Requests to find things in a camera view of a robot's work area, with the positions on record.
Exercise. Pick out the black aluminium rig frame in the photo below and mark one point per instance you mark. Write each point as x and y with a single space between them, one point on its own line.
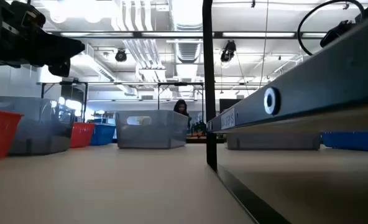
202 140

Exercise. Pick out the grey plastic basket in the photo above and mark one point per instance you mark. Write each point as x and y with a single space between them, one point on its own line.
274 141
41 130
153 133

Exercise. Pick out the black background rig frame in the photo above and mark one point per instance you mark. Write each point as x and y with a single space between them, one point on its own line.
158 96
85 102

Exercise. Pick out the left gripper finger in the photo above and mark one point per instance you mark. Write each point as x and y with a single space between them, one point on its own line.
59 48
61 68

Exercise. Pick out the white round bolt cap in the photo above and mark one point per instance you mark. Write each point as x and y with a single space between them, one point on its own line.
269 109

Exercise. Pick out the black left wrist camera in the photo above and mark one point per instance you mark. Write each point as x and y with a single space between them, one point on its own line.
31 18

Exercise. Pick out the wooden shelf black metal frame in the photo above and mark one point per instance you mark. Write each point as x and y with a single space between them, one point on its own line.
311 81

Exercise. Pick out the black linear light fixture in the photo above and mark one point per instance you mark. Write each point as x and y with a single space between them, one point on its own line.
137 34

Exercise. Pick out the red plastic basket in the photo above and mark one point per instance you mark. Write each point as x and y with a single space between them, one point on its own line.
82 135
0 133

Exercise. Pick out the blue plastic basket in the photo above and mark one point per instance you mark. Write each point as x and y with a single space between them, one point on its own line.
104 135
352 141

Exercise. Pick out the silver ribbed ventilation duct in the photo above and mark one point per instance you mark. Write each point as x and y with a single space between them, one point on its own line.
188 51

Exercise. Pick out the white label sticker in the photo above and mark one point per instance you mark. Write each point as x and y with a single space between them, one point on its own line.
228 119

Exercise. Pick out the black background robot arm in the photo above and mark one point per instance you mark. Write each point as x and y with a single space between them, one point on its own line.
199 128

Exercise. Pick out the black ceiling spotlight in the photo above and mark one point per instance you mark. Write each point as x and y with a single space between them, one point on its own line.
121 56
228 51

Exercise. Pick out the person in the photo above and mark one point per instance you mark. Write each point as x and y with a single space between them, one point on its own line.
181 107

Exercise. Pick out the black monitor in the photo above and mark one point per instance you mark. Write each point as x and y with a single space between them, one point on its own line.
229 105

